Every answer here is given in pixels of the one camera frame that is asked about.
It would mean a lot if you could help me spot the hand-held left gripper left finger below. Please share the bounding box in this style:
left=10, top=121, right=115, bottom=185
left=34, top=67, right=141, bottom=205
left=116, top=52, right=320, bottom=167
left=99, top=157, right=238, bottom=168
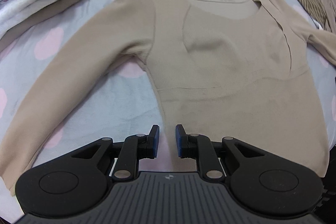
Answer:
left=71, top=124, right=160, bottom=181

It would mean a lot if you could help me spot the stack of folded clothes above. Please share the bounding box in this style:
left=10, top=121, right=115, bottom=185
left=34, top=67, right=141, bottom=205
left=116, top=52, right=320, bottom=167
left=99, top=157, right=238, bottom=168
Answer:
left=0, top=0, right=97, bottom=50

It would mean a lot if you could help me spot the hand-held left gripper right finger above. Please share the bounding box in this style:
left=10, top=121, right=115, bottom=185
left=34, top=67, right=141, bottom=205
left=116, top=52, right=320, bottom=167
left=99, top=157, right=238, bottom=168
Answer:
left=175, top=124, right=265, bottom=182

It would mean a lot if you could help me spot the beige sweater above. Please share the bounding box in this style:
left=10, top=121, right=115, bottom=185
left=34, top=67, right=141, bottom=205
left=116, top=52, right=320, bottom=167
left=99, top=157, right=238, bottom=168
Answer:
left=0, top=0, right=336, bottom=197

